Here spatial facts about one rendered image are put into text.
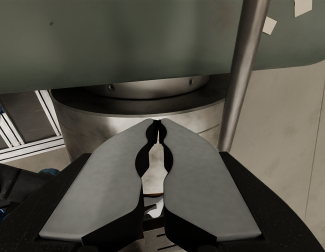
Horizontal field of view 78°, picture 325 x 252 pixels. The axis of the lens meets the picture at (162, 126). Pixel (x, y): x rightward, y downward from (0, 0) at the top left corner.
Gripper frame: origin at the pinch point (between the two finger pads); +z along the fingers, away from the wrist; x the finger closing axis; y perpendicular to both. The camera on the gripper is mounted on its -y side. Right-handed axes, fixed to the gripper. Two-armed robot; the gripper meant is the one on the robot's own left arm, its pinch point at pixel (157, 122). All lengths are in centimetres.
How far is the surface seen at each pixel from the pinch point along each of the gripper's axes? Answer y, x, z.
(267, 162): 141, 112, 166
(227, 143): 3.4, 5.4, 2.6
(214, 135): 8.9, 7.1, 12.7
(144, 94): 3.3, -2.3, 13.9
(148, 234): 66, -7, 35
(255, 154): 126, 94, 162
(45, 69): -2.0, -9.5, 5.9
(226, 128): 1.8, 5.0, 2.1
